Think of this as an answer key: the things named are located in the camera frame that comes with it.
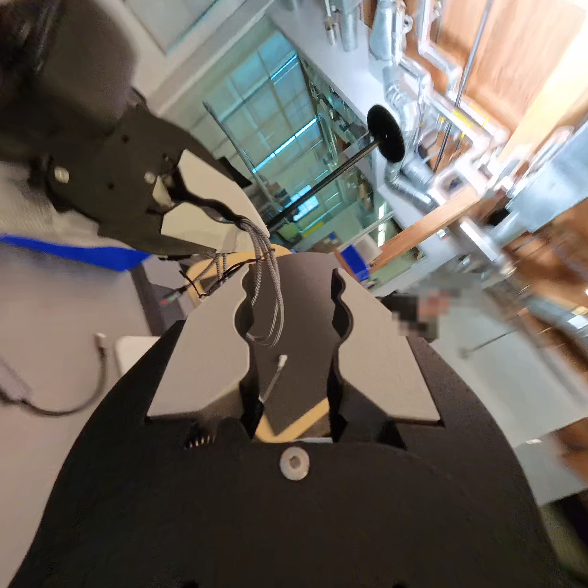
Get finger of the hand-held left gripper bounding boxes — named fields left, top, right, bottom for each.
left=175, top=150, right=273, bottom=241
left=161, top=202, right=251, bottom=258

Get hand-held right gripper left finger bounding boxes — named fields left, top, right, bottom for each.
left=147, top=269, right=262, bottom=439

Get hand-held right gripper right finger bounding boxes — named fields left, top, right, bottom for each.
left=329, top=269, right=443, bottom=439

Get grey braided cable silver plug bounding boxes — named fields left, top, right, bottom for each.
left=242, top=225, right=288, bottom=350

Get blue plastic bin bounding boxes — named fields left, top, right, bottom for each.
left=0, top=235, right=149, bottom=273

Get grey usb hub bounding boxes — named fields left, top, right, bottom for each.
left=0, top=333, right=111, bottom=419

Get person's left hand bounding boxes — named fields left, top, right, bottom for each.
left=0, top=158, right=76, bottom=237

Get small blue desk bin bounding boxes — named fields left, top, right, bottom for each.
left=340, top=241, right=374, bottom=283

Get wooden beam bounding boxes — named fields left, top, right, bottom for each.
left=368, top=189, right=485, bottom=273

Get black round-base pole stand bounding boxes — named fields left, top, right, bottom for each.
left=267, top=104, right=408, bottom=228

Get silver ceiling duct pipes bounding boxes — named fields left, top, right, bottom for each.
left=322, top=0, right=588, bottom=217

